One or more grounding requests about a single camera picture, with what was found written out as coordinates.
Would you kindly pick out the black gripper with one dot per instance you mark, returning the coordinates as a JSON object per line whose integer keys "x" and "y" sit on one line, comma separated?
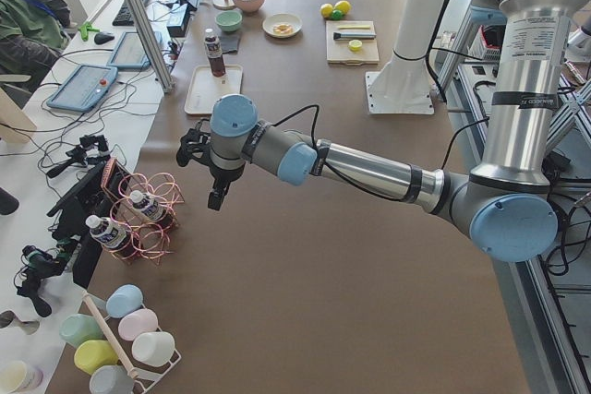
{"x": 223, "y": 176}

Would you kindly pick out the white round plate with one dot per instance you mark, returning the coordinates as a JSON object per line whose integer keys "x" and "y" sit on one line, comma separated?
{"x": 270, "y": 21}

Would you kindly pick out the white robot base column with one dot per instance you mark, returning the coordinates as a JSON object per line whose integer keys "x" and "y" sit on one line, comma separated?
{"x": 403, "y": 85}

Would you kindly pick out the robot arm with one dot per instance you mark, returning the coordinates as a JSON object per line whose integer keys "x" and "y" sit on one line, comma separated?
{"x": 500, "y": 205}

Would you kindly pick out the twisted glazed donut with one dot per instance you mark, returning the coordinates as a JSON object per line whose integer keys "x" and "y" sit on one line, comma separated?
{"x": 283, "y": 29}

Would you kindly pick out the cream rabbit tray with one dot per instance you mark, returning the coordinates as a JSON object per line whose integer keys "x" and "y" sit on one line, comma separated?
{"x": 205, "y": 89}

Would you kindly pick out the tea bottle on tray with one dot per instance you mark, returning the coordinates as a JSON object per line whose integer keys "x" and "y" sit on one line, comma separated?
{"x": 214, "y": 52}

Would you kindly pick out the yellow lemon near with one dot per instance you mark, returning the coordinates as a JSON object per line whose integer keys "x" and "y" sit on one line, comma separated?
{"x": 326, "y": 10}

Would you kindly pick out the yellow lemon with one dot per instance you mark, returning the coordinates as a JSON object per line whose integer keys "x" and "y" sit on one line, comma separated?
{"x": 343, "y": 6}
{"x": 326, "y": 10}

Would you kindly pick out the yellow lemon far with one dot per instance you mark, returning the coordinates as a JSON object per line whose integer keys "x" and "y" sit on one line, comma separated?
{"x": 343, "y": 6}

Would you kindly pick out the tea bottle in rack upper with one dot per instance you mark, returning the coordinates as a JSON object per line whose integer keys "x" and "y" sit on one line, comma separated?
{"x": 151, "y": 209}

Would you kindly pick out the tea bottle in rack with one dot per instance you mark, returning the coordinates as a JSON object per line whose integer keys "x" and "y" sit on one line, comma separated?
{"x": 114, "y": 236}
{"x": 151, "y": 209}

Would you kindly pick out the green lime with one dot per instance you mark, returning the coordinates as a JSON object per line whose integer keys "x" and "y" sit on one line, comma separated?
{"x": 336, "y": 14}

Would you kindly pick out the yellow plastic knife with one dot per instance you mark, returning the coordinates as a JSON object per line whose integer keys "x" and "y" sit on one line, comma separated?
{"x": 354, "y": 27}

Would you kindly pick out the mint green bowl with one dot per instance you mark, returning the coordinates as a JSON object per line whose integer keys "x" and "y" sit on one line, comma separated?
{"x": 229, "y": 21}

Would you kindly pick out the grey folded cloth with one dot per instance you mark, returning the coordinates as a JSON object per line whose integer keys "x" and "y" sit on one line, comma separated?
{"x": 230, "y": 42}

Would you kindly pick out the wooden cutting board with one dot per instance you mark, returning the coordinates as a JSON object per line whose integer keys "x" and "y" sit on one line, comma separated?
{"x": 338, "y": 52}

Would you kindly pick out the tea bottle in rack lower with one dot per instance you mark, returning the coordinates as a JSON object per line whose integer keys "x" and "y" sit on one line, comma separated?
{"x": 114, "y": 236}

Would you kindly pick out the half lemon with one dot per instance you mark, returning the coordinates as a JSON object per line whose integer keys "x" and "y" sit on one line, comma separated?
{"x": 355, "y": 45}

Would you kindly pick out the blue cup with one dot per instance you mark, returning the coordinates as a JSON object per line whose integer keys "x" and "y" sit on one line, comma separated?
{"x": 124, "y": 300}

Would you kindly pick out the pink cup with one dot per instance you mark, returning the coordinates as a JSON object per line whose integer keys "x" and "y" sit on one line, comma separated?
{"x": 138, "y": 322}

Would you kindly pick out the white cup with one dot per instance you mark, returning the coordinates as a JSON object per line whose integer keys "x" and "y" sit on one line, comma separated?
{"x": 153, "y": 348}

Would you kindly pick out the teach pendant far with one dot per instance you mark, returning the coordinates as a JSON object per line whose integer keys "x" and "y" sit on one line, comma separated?
{"x": 129, "y": 53}

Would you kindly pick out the teach pendant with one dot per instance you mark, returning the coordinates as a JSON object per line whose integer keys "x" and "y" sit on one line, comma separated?
{"x": 129, "y": 53}
{"x": 83, "y": 89}

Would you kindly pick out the teach pendant near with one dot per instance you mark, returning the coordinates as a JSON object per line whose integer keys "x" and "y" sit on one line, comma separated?
{"x": 83, "y": 89}

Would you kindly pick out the green cup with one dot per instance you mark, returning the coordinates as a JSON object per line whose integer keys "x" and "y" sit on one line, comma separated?
{"x": 78, "y": 328}

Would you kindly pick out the white cup rack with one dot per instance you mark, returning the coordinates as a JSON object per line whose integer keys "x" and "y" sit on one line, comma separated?
{"x": 146, "y": 376}

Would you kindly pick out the black computer mouse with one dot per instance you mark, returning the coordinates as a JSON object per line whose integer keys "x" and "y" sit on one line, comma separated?
{"x": 102, "y": 37}

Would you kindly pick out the yellow cup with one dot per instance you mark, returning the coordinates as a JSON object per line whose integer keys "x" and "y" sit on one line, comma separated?
{"x": 93, "y": 354}

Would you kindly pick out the grey cup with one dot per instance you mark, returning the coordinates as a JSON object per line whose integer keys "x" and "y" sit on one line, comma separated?
{"x": 111, "y": 379}

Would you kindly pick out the seated person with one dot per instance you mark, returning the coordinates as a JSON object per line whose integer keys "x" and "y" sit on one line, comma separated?
{"x": 33, "y": 37}

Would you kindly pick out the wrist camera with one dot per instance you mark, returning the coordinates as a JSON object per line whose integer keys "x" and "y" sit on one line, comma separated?
{"x": 194, "y": 146}

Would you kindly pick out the copper wire bottle rack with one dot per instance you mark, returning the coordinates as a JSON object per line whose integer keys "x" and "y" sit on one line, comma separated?
{"x": 149, "y": 240}

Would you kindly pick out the aluminium frame post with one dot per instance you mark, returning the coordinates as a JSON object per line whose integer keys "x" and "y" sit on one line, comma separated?
{"x": 150, "y": 44}

